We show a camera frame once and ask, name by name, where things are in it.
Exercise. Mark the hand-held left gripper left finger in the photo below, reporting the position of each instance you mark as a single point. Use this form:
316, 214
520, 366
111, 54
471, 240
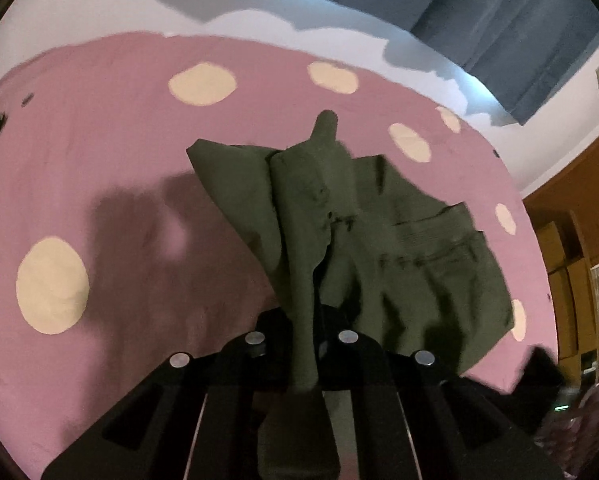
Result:
257, 357

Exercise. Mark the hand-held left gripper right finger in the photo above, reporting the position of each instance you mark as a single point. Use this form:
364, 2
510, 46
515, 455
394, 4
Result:
357, 357

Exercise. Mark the olive green zip jacket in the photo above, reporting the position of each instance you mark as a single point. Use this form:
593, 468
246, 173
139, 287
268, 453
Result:
404, 260

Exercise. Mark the dark red patterned cloth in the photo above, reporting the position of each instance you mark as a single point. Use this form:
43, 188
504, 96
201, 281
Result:
592, 420

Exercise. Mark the wooden cabinet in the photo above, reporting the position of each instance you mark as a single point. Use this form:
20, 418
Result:
564, 260

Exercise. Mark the pink polka dot bedsheet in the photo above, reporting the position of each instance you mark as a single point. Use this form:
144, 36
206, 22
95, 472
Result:
104, 160

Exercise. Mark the blue curtain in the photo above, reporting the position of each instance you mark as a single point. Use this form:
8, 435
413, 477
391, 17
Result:
479, 20

